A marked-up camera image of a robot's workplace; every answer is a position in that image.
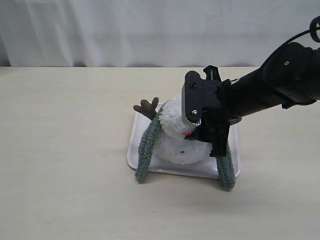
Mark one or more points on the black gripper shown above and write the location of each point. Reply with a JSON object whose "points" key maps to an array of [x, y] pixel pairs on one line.
{"points": [[216, 118]]}

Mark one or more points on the white rectangular plastic tray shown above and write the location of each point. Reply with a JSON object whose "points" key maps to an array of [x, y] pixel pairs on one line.
{"points": [[204, 169]]}

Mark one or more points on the green fleece scarf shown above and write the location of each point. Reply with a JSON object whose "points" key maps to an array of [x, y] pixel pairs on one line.
{"points": [[147, 150]]}

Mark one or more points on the white plush snowman toy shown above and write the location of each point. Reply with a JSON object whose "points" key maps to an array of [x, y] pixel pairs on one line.
{"points": [[175, 135]]}

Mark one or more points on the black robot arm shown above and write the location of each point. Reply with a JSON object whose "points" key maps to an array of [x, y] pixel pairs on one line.
{"points": [[289, 78]]}

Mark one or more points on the white curtain backdrop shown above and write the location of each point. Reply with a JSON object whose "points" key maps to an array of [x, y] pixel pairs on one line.
{"points": [[147, 33]]}

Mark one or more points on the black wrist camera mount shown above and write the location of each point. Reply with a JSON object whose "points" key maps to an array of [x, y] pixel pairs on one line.
{"points": [[200, 95]]}

